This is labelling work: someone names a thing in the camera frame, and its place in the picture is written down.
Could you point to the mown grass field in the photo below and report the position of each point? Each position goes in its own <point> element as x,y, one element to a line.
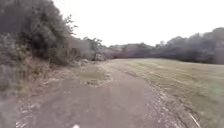
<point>186,80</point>

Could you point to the brown dirt path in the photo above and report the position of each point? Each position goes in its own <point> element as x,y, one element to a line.
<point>110,103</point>

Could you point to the dry grass verge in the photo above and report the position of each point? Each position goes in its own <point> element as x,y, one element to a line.
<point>20,83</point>

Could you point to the robot's own part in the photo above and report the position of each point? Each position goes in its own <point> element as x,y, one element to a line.
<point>76,126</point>

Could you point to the grass patch in path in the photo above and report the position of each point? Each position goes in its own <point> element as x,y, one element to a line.
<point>94,76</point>

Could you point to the distant tree line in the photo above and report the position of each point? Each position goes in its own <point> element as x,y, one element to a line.
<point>186,48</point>

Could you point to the dense bushes and trees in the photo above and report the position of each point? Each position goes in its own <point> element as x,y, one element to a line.
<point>36,33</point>

